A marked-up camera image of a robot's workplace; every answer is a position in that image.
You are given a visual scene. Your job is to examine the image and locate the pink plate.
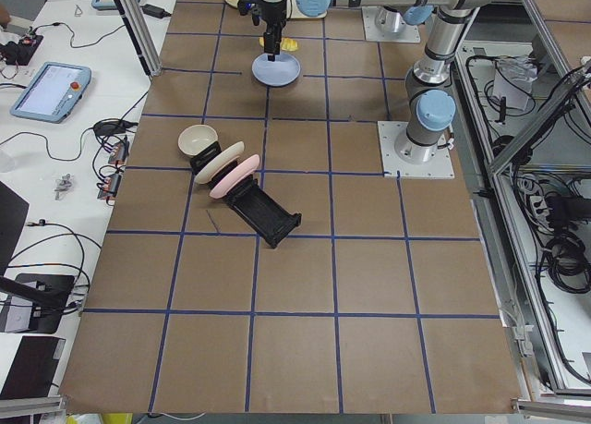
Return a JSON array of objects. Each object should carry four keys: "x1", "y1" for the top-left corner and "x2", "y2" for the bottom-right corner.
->
[{"x1": 209, "y1": 154, "x2": 260, "y2": 199}]

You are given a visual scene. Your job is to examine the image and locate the black power adapter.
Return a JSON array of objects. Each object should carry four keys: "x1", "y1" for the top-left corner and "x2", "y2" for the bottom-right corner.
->
[{"x1": 140, "y1": 4, "x2": 172, "y2": 19}]

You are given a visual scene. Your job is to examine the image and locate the teach pendant tablet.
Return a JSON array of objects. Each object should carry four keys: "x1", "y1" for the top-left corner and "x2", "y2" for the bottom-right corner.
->
[{"x1": 9, "y1": 62, "x2": 92, "y2": 124}]

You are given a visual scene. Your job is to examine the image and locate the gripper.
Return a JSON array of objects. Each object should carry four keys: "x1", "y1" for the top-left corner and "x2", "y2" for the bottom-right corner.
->
[{"x1": 237, "y1": 0, "x2": 287, "y2": 62}]

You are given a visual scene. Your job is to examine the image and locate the blue plate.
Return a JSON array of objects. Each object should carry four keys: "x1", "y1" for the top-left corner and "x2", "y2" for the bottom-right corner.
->
[{"x1": 251, "y1": 53, "x2": 301, "y2": 87}]

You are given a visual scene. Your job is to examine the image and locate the aluminium frame post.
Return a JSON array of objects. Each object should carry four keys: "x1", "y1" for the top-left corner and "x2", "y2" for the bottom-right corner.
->
[{"x1": 114, "y1": 0, "x2": 162, "y2": 78}]

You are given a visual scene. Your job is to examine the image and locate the black monitor stand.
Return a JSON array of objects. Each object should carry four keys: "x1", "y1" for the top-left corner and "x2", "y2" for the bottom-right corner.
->
[{"x1": 1, "y1": 273, "x2": 75, "y2": 334}]

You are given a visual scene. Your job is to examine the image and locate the cream tray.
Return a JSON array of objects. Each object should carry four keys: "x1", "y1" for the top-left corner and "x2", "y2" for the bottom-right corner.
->
[{"x1": 286, "y1": 0, "x2": 327, "y2": 20}]

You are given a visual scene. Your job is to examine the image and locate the cream plate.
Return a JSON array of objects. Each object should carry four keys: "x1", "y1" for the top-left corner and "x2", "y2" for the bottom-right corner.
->
[{"x1": 190, "y1": 141, "x2": 245, "y2": 184}]

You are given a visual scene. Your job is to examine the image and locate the black dish rack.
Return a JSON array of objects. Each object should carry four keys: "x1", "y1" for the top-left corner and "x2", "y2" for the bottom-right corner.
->
[{"x1": 201, "y1": 158, "x2": 302, "y2": 248}]

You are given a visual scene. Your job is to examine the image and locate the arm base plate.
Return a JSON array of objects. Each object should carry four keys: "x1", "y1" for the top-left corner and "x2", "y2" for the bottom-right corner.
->
[
  {"x1": 362, "y1": 6, "x2": 421, "y2": 43},
  {"x1": 378, "y1": 121, "x2": 455, "y2": 180}
]

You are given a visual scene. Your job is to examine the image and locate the cream bowl in rack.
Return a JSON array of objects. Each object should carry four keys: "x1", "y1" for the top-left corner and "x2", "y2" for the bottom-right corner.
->
[{"x1": 177, "y1": 125, "x2": 218, "y2": 157}]

